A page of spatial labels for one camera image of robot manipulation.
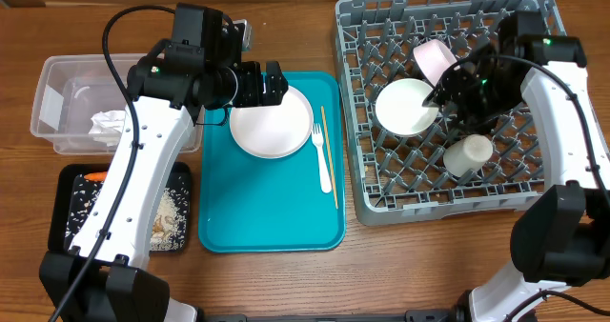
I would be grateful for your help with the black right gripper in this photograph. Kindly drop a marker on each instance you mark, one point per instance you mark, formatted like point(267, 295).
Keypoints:
point(455, 92)

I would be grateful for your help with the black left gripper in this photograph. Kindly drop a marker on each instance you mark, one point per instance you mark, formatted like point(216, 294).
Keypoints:
point(276, 87)

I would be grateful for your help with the pink plate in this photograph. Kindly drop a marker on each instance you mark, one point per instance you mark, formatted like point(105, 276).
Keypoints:
point(274, 131)

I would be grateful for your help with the bowl with food scraps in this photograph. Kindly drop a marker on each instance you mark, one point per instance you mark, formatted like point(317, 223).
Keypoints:
point(433, 59)

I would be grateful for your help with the white small cup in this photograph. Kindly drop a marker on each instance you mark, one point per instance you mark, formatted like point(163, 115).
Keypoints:
point(468, 154)

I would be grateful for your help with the cream bowl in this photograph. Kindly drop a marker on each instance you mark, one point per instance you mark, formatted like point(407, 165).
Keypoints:
point(399, 107)

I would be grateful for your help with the white plastic fork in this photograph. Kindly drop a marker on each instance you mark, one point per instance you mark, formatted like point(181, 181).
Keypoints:
point(318, 141)

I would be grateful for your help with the white tissue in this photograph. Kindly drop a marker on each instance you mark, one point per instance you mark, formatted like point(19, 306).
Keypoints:
point(107, 127)

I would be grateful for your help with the orange carrot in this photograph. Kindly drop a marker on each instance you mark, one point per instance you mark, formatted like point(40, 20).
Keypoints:
point(96, 176)

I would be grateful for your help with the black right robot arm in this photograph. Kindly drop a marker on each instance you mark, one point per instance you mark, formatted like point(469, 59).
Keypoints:
point(562, 240)

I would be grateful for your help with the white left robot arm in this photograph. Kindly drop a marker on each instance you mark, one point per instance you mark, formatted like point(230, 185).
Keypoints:
point(101, 273)

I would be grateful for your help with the wooden chopstick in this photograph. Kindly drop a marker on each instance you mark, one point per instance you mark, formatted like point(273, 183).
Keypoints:
point(329, 155)

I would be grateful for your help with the grey dish rack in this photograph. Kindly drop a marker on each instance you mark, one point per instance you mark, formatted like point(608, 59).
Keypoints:
point(398, 179)

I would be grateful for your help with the teal plastic tray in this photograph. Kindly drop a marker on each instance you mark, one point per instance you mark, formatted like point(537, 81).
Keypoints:
point(251, 204)

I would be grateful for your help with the spilled rice and peanuts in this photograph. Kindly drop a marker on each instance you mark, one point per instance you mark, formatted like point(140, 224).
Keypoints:
point(169, 230)

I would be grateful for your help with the clear plastic bin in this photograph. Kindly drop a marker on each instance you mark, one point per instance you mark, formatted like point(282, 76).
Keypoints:
point(71, 89)

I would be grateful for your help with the black tray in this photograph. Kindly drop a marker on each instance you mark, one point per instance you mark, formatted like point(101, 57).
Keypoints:
point(62, 200)

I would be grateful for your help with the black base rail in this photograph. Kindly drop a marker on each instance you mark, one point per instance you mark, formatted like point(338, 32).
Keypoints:
point(409, 316)

